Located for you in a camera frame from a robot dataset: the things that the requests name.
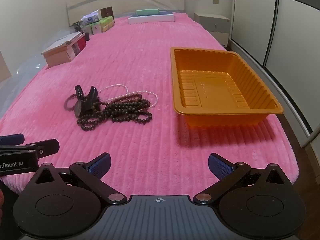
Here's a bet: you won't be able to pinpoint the brown box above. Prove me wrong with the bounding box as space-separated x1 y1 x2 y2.
100 6 114 18

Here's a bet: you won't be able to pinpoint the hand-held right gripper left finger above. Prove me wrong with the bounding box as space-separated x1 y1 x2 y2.
32 152 127 205

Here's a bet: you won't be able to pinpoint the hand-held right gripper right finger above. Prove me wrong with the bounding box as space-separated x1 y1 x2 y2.
193 152 293 205

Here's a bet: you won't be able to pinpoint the white grey sliding wardrobe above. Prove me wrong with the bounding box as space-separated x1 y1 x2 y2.
229 0 320 148

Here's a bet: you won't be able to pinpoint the all-black wristwatch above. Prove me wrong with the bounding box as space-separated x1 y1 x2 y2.
74 85 101 117

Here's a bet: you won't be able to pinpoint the green boxes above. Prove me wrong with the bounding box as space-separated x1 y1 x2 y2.
89 16 115 35

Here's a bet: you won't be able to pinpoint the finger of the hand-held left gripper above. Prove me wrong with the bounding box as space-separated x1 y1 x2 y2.
0 139 60 159
0 133 25 146

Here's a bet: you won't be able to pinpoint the red bead bracelet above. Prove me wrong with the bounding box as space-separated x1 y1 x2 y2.
63 94 78 111

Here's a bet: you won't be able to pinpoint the brown wooden bead necklace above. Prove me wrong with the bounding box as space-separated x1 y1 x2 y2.
101 93 153 125

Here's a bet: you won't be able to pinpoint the white nightstand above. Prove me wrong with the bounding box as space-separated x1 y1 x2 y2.
194 12 231 47

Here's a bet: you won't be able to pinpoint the beige wooden box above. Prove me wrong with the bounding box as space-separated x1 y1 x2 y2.
41 32 86 68

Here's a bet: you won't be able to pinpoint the flat white box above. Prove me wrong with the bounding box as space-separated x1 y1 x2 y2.
128 13 176 25

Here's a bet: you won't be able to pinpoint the red box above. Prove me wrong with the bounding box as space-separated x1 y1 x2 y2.
72 36 87 56

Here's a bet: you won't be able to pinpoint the white blue tissue box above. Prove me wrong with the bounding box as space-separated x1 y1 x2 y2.
81 9 102 25

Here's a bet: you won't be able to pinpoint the orange plastic tray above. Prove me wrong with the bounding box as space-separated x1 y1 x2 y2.
170 47 284 129

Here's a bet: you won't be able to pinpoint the pink plush blanket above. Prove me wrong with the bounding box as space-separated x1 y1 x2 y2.
0 12 299 195

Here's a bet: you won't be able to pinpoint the long green box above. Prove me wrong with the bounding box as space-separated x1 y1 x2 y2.
135 8 161 16

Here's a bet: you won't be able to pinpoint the white pearl necklace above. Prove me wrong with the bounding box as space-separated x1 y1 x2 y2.
99 84 158 109

